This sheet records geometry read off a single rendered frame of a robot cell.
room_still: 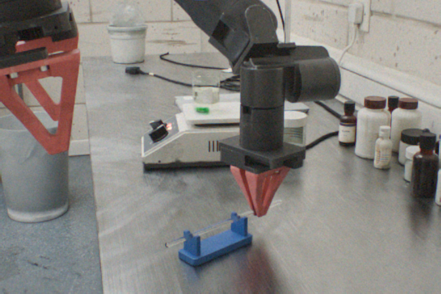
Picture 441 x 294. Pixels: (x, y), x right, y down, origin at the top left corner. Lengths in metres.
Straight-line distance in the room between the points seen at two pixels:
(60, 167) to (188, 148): 1.69
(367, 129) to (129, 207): 0.46
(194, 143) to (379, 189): 0.32
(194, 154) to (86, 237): 1.56
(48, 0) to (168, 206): 0.50
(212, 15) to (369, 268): 0.36
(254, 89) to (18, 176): 2.02
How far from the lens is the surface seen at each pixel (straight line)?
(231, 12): 0.77
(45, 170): 2.67
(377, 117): 1.12
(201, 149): 1.05
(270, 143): 0.76
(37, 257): 2.47
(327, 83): 0.78
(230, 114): 1.07
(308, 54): 0.80
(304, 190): 0.98
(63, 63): 0.43
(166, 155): 1.05
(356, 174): 1.06
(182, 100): 1.53
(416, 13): 1.35
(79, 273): 2.31
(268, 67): 0.75
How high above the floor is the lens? 1.11
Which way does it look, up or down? 16 degrees down
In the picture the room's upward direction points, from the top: straight up
